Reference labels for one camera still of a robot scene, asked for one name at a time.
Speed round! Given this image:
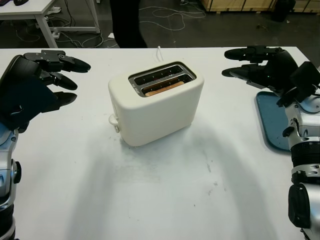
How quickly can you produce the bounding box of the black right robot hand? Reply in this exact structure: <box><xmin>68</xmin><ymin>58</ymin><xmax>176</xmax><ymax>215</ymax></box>
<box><xmin>221</xmin><ymin>45</ymin><xmax>300</xmax><ymax>98</ymax></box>

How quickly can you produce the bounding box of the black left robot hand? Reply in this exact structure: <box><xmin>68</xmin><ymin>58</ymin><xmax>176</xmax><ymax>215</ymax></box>
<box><xmin>0</xmin><ymin>49</ymin><xmax>91</xmax><ymax>108</ymax></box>

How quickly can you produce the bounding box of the toast slice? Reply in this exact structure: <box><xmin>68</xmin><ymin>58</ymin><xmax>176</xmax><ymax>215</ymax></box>
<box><xmin>144</xmin><ymin>79</ymin><xmax>185</xmax><ymax>98</ymax></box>

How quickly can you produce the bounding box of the person in black trousers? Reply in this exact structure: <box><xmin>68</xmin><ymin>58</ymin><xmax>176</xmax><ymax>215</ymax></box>
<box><xmin>109</xmin><ymin>0</ymin><xmax>148</xmax><ymax>48</ymax></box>

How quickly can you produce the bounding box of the cream white two-slot toaster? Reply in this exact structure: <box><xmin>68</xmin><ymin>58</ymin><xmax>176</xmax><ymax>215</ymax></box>
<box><xmin>107</xmin><ymin>60</ymin><xmax>205</xmax><ymax>148</ymax></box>

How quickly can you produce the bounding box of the blue plastic tray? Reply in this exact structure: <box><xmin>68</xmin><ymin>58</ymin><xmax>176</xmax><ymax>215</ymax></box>
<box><xmin>256</xmin><ymin>90</ymin><xmax>292</xmax><ymax>151</ymax></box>

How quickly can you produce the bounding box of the white desk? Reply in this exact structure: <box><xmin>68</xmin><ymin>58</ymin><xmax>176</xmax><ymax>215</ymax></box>
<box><xmin>0</xmin><ymin>0</ymin><xmax>101</xmax><ymax>49</ymax></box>

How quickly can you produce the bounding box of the black bin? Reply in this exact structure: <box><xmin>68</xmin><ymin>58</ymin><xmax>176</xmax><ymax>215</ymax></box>
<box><xmin>270</xmin><ymin>0</ymin><xmax>297</xmax><ymax>22</ymax></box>

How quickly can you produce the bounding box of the wooden crate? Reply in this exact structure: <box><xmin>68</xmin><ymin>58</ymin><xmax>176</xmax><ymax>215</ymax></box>
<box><xmin>201</xmin><ymin>0</ymin><xmax>320</xmax><ymax>13</ymax></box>

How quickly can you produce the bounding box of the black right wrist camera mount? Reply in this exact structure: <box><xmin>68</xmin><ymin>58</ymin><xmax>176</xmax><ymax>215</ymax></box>
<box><xmin>276</xmin><ymin>61</ymin><xmax>320</xmax><ymax>108</ymax></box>

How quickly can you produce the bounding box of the grey looped floor cable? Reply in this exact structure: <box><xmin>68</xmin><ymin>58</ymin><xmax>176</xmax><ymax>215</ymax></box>
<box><xmin>59</xmin><ymin>31</ymin><xmax>105</xmax><ymax>48</ymax></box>

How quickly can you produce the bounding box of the long white floor cable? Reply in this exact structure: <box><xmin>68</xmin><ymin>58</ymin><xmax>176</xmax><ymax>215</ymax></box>
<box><xmin>138</xmin><ymin>6</ymin><xmax>207</xmax><ymax>31</ymax></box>

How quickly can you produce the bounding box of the white toaster power cable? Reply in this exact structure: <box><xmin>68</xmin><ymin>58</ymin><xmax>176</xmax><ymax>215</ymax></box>
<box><xmin>155</xmin><ymin>45</ymin><xmax>165</xmax><ymax>62</ymax></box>

